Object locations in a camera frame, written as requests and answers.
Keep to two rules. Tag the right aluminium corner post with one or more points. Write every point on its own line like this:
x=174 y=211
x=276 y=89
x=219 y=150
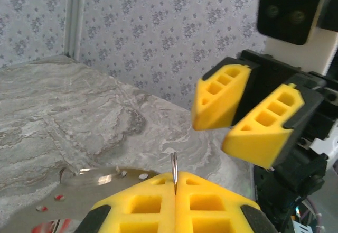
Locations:
x=75 y=19

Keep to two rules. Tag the small silver keyring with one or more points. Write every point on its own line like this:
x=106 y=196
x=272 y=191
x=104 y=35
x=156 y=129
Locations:
x=173 y=169

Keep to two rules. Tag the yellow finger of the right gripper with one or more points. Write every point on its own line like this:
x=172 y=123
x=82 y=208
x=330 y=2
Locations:
x=264 y=143
x=219 y=106

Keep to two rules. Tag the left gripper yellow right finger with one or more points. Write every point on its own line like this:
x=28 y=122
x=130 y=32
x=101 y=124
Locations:
x=211 y=209

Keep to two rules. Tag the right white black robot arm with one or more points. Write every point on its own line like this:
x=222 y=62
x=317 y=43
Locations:
x=327 y=147

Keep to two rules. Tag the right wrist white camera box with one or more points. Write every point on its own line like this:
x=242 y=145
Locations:
x=290 y=50

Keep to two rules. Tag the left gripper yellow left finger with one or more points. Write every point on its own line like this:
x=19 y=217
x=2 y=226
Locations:
x=137 y=209

